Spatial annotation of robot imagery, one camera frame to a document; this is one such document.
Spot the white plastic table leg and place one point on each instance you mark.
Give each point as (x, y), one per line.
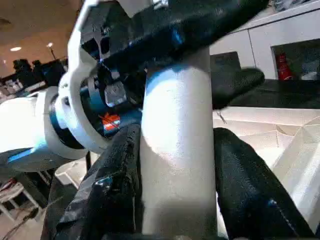
(175, 125)

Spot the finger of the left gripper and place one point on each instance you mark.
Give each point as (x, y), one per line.
(237, 85)
(205, 17)

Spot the red bottle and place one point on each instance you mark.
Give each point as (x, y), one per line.
(285, 67)

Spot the white stool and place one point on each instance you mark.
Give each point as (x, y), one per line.
(15, 192)

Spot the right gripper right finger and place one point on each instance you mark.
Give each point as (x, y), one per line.
(250, 195)

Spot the white plastic table top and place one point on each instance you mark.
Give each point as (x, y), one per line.
(250, 130)

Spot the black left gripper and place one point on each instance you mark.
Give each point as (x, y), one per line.
(125, 75)

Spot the white glass-door cabinet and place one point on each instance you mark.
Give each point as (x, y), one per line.
(262, 35)

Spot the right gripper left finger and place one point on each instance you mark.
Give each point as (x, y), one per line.
(105, 190)

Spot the black table mat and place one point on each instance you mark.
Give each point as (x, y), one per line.
(287, 95)

